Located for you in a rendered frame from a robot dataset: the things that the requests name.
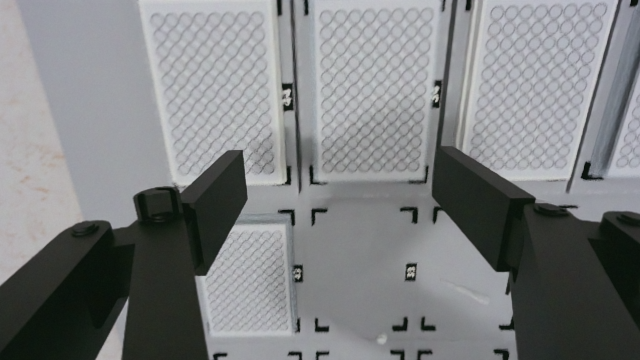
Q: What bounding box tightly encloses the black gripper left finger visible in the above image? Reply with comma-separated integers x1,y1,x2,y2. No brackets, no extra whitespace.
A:
0,150,248,360

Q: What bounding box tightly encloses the white well plate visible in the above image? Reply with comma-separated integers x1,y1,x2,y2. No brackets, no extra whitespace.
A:
307,0,442,185
198,215,296,339
587,0,640,180
137,0,286,187
452,0,617,182

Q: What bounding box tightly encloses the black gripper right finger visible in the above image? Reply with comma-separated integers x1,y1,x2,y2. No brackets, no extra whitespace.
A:
432,146,640,360

